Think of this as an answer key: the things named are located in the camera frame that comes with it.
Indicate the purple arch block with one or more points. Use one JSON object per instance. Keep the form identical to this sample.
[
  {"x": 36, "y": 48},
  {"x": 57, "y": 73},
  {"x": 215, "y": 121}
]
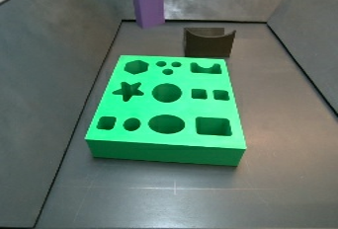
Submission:
[{"x": 148, "y": 12}]

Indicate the green shape sorting board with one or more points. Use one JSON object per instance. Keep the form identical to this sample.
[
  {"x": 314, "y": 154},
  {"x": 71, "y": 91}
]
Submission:
[{"x": 168, "y": 111}]

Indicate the black curved stand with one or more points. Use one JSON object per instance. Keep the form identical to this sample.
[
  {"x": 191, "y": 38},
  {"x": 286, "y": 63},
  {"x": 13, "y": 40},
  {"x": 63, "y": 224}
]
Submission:
[{"x": 207, "y": 42}]

